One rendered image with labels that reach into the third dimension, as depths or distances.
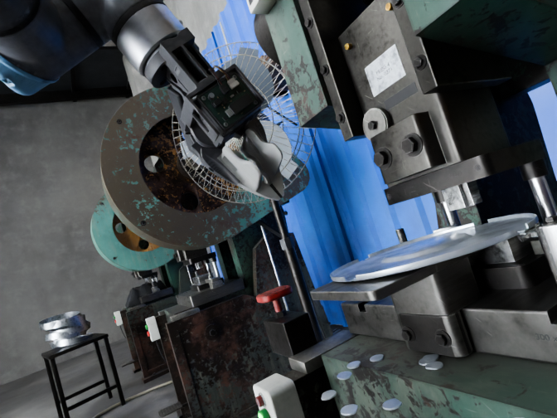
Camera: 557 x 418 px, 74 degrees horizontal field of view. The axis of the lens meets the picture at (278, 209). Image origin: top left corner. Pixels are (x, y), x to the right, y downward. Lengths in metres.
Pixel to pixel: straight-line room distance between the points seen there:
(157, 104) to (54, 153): 5.57
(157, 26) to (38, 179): 6.88
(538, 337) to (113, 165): 1.63
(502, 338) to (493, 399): 0.10
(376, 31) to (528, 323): 0.46
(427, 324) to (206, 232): 1.36
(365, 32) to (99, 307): 6.62
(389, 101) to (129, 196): 1.35
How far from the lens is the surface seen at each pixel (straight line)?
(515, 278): 0.59
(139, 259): 3.47
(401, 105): 0.62
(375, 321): 0.69
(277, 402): 0.68
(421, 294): 0.55
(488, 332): 0.55
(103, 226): 3.47
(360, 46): 0.68
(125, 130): 1.86
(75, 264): 7.01
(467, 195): 0.66
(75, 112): 7.69
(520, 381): 0.50
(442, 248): 0.53
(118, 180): 1.78
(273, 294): 0.76
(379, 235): 2.49
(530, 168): 0.68
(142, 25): 0.46
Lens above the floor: 0.87
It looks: 4 degrees up
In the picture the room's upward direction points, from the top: 17 degrees counter-clockwise
